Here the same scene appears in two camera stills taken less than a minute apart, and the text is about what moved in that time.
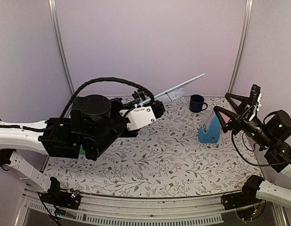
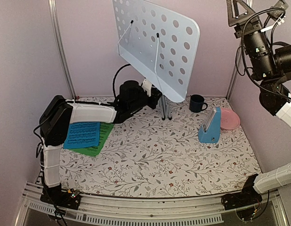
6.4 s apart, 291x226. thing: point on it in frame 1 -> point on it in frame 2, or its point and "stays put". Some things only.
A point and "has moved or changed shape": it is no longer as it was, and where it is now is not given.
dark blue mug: x=196 y=103 stays put
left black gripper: x=116 y=101 -> x=154 y=91
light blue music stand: x=175 y=93 has moved or changed shape
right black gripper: x=239 y=118 -> x=249 y=14
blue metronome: x=209 y=131 stays put
